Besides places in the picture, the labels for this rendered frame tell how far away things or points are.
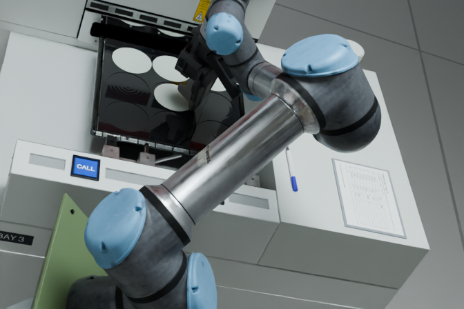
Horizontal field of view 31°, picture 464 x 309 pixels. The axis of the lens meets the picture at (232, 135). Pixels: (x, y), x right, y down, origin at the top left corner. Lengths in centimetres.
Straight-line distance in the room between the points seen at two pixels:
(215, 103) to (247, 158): 73
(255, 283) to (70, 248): 54
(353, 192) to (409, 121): 216
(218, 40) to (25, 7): 63
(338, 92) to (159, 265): 40
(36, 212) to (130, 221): 48
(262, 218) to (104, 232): 52
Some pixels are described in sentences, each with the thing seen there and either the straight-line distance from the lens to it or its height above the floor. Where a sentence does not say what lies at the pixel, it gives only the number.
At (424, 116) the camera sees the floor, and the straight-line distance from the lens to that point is 411.
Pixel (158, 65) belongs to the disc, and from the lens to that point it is 208.
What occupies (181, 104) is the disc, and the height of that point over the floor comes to 90.
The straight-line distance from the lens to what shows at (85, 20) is 213.
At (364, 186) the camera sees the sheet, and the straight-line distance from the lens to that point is 191.
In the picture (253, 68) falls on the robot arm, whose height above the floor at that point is 117.
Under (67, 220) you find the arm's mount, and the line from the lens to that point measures 150.
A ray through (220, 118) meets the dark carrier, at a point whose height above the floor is 90.
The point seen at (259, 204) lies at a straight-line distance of 175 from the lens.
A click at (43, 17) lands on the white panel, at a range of 215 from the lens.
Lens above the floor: 213
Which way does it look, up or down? 39 degrees down
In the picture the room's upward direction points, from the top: 25 degrees clockwise
